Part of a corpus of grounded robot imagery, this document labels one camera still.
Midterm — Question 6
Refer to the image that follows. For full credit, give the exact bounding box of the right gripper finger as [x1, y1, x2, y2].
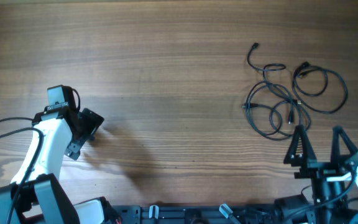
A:
[283, 124, 317, 167]
[330, 125, 358, 166]

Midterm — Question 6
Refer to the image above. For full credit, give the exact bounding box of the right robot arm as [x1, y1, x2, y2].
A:
[275, 125, 358, 223]

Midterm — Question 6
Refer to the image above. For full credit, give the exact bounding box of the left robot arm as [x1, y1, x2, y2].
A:
[0, 85, 106, 223]

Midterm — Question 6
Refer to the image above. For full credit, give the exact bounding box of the left camera black cable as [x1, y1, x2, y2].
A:
[0, 116, 45, 224]

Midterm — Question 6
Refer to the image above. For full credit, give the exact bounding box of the camera black cable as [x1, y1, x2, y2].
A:
[0, 116, 45, 224]
[278, 167, 358, 224]

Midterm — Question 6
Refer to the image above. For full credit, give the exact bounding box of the right camera black cable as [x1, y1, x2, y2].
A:
[278, 167, 358, 224]

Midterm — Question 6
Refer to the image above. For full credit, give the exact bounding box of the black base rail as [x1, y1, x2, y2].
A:
[112, 204, 277, 224]

